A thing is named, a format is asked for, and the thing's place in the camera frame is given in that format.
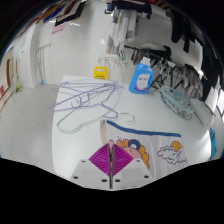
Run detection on teal bags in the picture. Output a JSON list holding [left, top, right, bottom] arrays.
[[209, 128, 218, 158]]

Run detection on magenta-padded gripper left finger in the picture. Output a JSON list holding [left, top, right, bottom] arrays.
[[69, 139, 113, 191]]

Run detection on cartoon print towel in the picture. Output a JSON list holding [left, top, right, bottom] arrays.
[[99, 119, 189, 171]]

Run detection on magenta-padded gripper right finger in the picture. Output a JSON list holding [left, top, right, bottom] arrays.
[[111, 139, 155, 191]]

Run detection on long white board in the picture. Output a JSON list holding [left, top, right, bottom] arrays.
[[193, 98, 218, 128]]

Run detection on row of dark hanging clothes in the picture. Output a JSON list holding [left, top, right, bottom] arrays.
[[166, 8, 221, 101]]

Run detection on purple wire clothes hangers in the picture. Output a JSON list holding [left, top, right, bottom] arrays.
[[49, 80, 125, 121]]

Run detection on white clip drying hanger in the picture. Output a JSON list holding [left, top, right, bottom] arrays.
[[97, 54, 129, 69]]

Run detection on white wire clothes hanger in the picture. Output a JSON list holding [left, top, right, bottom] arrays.
[[56, 108, 136, 135]]

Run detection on black folding drying rack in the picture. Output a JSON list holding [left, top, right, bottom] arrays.
[[124, 43, 188, 93]]

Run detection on white hanging garments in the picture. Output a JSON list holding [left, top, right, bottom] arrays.
[[106, 6, 138, 56]]

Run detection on row of colourful hanging clothes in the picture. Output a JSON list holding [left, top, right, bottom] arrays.
[[19, 0, 88, 34]]

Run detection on yellow caution floor sign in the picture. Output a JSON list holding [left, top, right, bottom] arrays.
[[93, 66, 108, 80]]

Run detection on mops on wall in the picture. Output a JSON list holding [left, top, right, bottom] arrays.
[[35, 43, 51, 86]]

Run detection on blue detergent bottle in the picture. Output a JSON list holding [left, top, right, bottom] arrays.
[[128, 56, 154, 95]]

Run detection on grey garment on rack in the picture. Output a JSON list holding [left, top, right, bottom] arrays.
[[181, 63, 204, 99]]

